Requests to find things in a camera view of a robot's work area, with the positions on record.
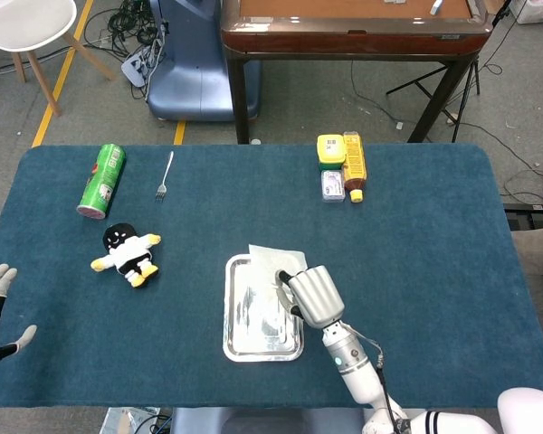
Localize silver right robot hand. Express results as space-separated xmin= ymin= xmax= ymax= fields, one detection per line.
xmin=274 ymin=265 xmax=346 ymax=329

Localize white paper sheet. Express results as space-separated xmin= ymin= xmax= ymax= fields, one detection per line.
xmin=247 ymin=243 xmax=309 ymax=313

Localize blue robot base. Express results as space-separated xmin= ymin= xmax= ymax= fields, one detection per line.
xmin=147 ymin=0 xmax=262 ymax=122

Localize shiny metal tray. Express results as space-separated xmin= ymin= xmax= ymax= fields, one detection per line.
xmin=222 ymin=253 xmax=305 ymax=363

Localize teal table cloth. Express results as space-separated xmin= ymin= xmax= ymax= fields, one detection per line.
xmin=0 ymin=143 xmax=543 ymax=410

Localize small clear plastic box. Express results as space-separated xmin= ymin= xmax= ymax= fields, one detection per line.
xmin=320 ymin=169 xmax=347 ymax=203

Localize grey blue robot torso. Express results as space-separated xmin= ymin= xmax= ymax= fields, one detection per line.
xmin=169 ymin=406 xmax=372 ymax=434

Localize yellow capped honey bottle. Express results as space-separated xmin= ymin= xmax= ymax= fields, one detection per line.
xmin=341 ymin=130 xmax=367 ymax=203

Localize yellow lidded tub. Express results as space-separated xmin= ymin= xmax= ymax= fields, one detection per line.
xmin=316 ymin=133 xmax=348 ymax=173

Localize black white plush doll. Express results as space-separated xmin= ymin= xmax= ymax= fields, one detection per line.
xmin=90 ymin=222 xmax=162 ymax=288

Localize clear plastic bag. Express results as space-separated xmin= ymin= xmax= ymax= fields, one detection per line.
xmin=101 ymin=406 xmax=162 ymax=434

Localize green chips can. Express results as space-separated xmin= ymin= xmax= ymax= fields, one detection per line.
xmin=75 ymin=143 xmax=127 ymax=222

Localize silver fork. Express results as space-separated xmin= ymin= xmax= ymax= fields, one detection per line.
xmin=154 ymin=150 xmax=176 ymax=203

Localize beige trouser leg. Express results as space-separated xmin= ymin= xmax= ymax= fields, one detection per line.
xmin=510 ymin=227 xmax=543 ymax=278

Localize black segmented track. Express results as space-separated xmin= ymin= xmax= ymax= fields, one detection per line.
xmin=502 ymin=203 xmax=543 ymax=226

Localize brown mahjong table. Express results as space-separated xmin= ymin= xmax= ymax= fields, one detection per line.
xmin=220 ymin=0 xmax=494 ymax=145

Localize white power strip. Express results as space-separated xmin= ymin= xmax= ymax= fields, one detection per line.
xmin=120 ymin=38 xmax=164 ymax=87

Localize white chair wooden legs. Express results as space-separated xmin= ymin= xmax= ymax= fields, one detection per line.
xmin=0 ymin=0 xmax=117 ymax=118

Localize white storage box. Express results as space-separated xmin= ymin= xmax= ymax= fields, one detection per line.
xmin=509 ymin=0 xmax=543 ymax=24

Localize wrist cable with metal connector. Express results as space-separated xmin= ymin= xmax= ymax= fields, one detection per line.
xmin=342 ymin=323 xmax=411 ymax=434

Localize black cable bundle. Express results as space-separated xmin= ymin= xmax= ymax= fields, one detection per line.
xmin=83 ymin=0 xmax=168 ymax=60

